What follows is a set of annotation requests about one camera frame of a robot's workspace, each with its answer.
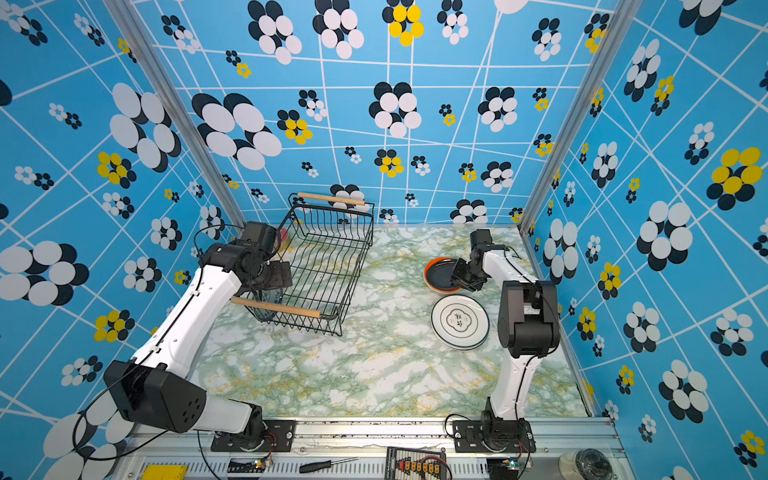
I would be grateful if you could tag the blue patterned grey plate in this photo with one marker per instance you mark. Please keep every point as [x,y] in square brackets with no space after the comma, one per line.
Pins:
[268,298]

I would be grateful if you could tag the black terminal board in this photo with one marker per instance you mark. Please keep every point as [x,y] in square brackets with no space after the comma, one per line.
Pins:
[416,464]

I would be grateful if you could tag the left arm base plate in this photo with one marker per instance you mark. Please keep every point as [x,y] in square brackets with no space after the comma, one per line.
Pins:
[279,435]

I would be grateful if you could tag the yellow box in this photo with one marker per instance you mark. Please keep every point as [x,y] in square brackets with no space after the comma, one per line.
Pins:
[164,472]

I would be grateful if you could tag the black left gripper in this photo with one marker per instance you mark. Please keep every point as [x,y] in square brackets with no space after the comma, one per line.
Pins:
[282,274]

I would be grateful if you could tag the white plate green rim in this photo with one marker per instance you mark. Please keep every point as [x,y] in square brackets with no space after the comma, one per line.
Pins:
[460,322]

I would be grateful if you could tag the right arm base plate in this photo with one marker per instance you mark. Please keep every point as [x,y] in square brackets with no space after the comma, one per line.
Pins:
[468,435]

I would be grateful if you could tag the orange plate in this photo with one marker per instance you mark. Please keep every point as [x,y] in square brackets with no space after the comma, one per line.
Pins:
[426,273]

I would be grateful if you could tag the black plate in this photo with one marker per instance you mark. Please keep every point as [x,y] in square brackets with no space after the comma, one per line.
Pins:
[441,277]

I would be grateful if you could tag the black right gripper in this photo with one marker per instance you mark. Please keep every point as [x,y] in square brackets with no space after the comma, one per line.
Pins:
[458,276]

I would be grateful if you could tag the black wire dish rack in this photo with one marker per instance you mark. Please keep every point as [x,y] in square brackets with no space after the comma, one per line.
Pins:
[329,238]

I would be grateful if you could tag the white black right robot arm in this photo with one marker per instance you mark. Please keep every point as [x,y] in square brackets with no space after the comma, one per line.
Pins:
[528,329]

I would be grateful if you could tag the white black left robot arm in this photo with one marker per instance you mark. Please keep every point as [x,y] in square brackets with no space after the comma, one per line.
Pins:
[153,389]

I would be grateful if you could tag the black handled screwdriver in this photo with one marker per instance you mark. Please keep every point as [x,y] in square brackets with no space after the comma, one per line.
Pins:
[322,465]

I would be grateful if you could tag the clear plastic container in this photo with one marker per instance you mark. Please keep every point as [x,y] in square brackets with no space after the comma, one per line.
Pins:
[585,464]

